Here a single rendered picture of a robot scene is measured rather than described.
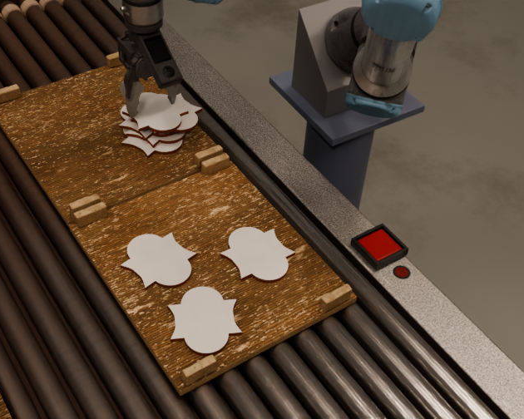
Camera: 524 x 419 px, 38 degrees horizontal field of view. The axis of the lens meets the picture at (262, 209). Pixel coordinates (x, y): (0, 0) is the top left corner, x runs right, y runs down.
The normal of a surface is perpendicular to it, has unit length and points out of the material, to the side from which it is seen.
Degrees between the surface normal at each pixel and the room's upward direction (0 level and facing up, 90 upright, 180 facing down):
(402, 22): 116
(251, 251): 0
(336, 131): 0
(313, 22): 44
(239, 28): 0
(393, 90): 75
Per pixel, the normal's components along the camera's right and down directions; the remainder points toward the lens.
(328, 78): 0.40, -0.07
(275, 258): 0.05, -0.70
